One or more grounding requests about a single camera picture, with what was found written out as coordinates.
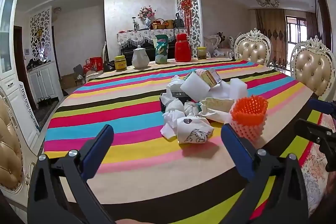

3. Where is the black handbag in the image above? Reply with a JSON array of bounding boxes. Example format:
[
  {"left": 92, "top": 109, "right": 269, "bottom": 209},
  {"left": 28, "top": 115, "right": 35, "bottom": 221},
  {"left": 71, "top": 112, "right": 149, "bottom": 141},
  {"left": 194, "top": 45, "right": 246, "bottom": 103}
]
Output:
[{"left": 174, "top": 13, "right": 185, "bottom": 28}]

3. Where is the black box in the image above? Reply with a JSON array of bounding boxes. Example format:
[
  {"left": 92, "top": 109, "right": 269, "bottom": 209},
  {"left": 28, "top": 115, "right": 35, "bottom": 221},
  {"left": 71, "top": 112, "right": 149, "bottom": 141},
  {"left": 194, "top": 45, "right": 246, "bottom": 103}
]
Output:
[{"left": 160, "top": 91, "right": 190, "bottom": 113}]

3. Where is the vase of pink flowers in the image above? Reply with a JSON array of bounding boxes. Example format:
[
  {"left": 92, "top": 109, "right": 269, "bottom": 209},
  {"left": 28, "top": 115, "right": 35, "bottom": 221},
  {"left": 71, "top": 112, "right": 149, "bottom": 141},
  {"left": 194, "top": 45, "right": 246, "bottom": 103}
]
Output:
[{"left": 138, "top": 6, "right": 157, "bottom": 29}]

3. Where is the brown curtain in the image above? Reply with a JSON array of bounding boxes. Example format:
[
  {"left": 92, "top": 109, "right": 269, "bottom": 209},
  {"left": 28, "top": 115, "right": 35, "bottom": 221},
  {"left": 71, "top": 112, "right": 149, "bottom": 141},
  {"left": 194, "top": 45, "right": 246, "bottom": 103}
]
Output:
[{"left": 256, "top": 9, "right": 288, "bottom": 68}]

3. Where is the white ceramic teapot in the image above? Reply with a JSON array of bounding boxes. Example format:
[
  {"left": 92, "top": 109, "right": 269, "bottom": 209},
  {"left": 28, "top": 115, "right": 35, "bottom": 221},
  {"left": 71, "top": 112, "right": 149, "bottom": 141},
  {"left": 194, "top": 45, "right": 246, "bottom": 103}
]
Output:
[{"left": 131, "top": 46, "right": 151, "bottom": 69}]

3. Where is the small printed cardboard box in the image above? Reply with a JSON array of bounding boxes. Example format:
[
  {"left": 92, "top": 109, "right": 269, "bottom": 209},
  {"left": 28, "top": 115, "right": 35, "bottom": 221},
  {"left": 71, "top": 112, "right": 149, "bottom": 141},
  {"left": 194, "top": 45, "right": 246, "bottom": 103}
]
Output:
[{"left": 199, "top": 70, "right": 221, "bottom": 87}]

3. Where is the red thermos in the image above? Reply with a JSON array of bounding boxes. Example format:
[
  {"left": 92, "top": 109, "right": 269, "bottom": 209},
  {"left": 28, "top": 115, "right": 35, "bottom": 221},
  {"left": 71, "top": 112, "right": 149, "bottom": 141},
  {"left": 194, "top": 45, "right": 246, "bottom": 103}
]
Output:
[{"left": 174, "top": 33, "right": 192, "bottom": 62}]

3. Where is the gold tufted carved chair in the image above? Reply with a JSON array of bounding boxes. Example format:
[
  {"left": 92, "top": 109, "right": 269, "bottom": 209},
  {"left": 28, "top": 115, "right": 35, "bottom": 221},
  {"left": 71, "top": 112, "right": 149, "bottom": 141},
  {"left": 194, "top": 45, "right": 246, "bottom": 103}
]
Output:
[
  {"left": 233, "top": 28, "right": 273, "bottom": 67},
  {"left": 291, "top": 37, "right": 336, "bottom": 102},
  {"left": 0, "top": 89, "right": 36, "bottom": 197}
]

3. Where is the white tissue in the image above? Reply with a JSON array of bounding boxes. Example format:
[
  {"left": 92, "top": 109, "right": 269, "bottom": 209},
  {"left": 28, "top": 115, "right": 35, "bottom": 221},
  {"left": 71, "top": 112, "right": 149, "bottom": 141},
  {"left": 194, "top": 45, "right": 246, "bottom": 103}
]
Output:
[
  {"left": 161, "top": 93, "right": 186, "bottom": 112},
  {"left": 167, "top": 75, "right": 186, "bottom": 91},
  {"left": 184, "top": 101, "right": 202, "bottom": 118},
  {"left": 160, "top": 109, "right": 186, "bottom": 139}
]

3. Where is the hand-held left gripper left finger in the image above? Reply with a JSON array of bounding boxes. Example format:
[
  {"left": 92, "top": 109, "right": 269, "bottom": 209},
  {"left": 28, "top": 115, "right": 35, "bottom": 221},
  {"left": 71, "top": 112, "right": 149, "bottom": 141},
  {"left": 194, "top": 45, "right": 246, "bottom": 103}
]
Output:
[{"left": 27, "top": 124, "right": 116, "bottom": 224}]

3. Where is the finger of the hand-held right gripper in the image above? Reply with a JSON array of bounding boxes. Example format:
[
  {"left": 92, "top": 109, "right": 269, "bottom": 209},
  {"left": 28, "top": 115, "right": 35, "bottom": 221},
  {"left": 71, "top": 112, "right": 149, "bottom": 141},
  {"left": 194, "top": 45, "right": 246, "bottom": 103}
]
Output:
[
  {"left": 294, "top": 118, "right": 336, "bottom": 172},
  {"left": 308, "top": 97, "right": 336, "bottom": 117}
]

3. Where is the tall white cabinet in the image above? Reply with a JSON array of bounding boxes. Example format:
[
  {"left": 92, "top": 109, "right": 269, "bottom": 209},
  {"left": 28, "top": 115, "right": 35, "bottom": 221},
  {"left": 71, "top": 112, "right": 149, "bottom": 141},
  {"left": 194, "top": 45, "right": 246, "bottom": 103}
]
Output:
[{"left": 0, "top": 0, "right": 25, "bottom": 100}]

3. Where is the pink floral fuzzy cloth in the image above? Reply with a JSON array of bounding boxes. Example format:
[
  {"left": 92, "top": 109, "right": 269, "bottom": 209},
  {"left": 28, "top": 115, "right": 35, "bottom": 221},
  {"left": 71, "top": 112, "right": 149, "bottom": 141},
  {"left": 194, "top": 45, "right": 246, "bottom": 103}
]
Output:
[{"left": 299, "top": 111, "right": 333, "bottom": 216}]

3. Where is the white lattice screen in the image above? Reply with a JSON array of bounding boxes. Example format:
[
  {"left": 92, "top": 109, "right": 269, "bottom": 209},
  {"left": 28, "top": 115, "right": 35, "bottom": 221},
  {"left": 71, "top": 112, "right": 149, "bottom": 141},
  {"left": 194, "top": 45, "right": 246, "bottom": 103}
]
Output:
[
  {"left": 175, "top": 0, "right": 203, "bottom": 57},
  {"left": 29, "top": 7, "right": 53, "bottom": 62}
]

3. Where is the bent white foam sheet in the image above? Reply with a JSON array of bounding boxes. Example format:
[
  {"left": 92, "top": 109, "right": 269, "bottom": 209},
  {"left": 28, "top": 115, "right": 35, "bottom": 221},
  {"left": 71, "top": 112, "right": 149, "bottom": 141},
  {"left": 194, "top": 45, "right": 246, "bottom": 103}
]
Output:
[{"left": 210, "top": 78, "right": 249, "bottom": 100}]

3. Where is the beige plastic wrapper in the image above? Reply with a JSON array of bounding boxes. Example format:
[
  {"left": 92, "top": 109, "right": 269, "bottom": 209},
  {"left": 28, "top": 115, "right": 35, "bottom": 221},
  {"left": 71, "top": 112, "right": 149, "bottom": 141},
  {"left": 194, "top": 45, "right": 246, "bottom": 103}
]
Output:
[{"left": 201, "top": 97, "right": 235, "bottom": 112}]

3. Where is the low white cabinet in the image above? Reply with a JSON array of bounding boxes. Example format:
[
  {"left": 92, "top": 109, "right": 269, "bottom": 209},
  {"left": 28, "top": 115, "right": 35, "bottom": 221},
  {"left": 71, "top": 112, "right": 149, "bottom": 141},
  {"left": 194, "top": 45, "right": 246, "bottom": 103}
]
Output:
[{"left": 26, "top": 60, "right": 64, "bottom": 109}]

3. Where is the white printed paper bag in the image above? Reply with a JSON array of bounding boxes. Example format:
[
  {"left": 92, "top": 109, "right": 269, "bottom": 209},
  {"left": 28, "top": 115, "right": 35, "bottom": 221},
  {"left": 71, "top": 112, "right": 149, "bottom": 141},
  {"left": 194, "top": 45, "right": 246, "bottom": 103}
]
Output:
[{"left": 177, "top": 116, "right": 215, "bottom": 145}]

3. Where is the cream carved sofa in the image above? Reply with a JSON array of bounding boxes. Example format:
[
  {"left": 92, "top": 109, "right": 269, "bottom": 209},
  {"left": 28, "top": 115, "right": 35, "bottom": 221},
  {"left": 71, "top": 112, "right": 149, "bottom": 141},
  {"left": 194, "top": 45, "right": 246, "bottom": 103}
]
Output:
[{"left": 203, "top": 34, "right": 235, "bottom": 58}]

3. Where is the black piano with lace cover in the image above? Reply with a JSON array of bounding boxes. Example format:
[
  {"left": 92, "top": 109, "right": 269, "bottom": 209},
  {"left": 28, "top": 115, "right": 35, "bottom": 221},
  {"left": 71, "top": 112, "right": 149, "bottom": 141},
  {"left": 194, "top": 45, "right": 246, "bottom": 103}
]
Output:
[{"left": 117, "top": 28, "right": 176, "bottom": 58}]

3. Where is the striped colourful tablecloth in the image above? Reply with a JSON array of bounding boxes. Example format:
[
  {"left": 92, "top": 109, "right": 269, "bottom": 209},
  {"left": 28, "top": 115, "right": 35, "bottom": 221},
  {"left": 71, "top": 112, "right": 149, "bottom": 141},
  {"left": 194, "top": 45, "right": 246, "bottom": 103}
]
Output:
[{"left": 43, "top": 57, "right": 322, "bottom": 224}]

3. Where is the red knot wall hanging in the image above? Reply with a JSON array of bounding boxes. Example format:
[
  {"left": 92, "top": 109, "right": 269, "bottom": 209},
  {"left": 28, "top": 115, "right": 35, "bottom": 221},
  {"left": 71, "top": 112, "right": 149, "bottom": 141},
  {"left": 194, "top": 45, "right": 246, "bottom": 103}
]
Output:
[{"left": 181, "top": 0, "right": 194, "bottom": 30}]

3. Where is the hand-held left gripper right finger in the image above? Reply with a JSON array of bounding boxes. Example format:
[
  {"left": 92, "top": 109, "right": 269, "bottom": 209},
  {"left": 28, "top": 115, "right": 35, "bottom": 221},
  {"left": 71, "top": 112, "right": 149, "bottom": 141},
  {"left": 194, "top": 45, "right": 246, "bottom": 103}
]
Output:
[{"left": 218, "top": 123, "right": 308, "bottom": 224}]

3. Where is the window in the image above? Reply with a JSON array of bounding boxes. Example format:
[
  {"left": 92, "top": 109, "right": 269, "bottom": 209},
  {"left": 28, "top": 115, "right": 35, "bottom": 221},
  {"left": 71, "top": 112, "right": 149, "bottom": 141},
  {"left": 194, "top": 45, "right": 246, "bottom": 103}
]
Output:
[{"left": 285, "top": 15, "right": 308, "bottom": 77}]

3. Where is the jar with yellow label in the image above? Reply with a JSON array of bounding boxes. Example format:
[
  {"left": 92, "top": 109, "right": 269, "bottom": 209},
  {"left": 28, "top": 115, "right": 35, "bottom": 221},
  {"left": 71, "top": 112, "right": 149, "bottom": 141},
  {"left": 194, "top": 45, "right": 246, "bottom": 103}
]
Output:
[{"left": 114, "top": 55, "right": 127, "bottom": 72}]

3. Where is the white paper wrapper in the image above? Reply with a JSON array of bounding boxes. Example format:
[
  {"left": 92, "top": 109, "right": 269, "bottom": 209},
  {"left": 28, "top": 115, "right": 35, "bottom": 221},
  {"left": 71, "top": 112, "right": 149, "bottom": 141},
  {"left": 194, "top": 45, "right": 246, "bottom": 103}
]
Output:
[{"left": 198, "top": 109, "right": 232, "bottom": 124}]

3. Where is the white foam block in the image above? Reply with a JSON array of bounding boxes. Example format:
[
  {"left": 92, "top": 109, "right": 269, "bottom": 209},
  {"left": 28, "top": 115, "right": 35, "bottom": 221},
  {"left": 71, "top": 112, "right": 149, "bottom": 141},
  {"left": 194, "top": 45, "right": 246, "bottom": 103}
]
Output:
[{"left": 180, "top": 74, "right": 211, "bottom": 103}]

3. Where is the orange foam fruit net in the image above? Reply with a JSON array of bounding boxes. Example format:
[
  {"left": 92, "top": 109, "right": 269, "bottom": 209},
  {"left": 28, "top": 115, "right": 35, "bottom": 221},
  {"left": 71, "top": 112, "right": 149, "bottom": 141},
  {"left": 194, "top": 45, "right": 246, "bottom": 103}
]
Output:
[{"left": 230, "top": 95, "right": 269, "bottom": 141}]

